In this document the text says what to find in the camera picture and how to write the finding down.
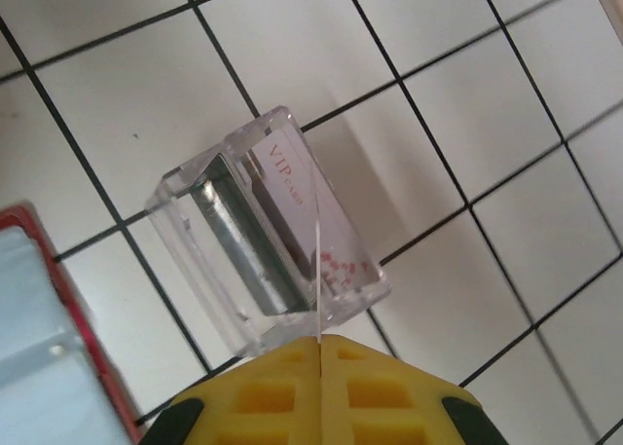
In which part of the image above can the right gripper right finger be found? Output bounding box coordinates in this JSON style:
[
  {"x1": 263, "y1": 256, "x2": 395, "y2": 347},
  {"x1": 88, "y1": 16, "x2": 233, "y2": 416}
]
[{"x1": 321, "y1": 332, "x2": 494, "y2": 445}]

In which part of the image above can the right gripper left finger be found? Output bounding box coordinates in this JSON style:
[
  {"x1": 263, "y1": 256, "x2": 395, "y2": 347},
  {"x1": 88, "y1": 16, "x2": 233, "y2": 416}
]
[{"x1": 140, "y1": 335, "x2": 322, "y2": 445}]

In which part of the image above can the silver reflective card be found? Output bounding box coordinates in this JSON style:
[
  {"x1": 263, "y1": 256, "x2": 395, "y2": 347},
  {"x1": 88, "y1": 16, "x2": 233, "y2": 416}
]
[{"x1": 192, "y1": 169, "x2": 298, "y2": 317}]

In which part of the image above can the clear acrylic card stand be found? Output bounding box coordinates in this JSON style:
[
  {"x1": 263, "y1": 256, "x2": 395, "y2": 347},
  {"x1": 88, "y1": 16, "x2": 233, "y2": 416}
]
[{"x1": 144, "y1": 104, "x2": 393, "y2": 358}]

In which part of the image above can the white VIP card red print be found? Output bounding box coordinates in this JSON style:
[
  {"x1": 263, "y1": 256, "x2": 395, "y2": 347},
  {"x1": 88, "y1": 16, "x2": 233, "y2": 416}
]
[{"x1": 245, "y1": 126, "x2": 384, "y2": 295}]

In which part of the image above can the red card holder wallet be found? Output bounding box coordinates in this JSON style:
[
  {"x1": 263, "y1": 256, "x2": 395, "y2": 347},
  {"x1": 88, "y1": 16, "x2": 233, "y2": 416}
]
[{"x1": 0, "y1": 200, "x2": 142, "y2": 445}]

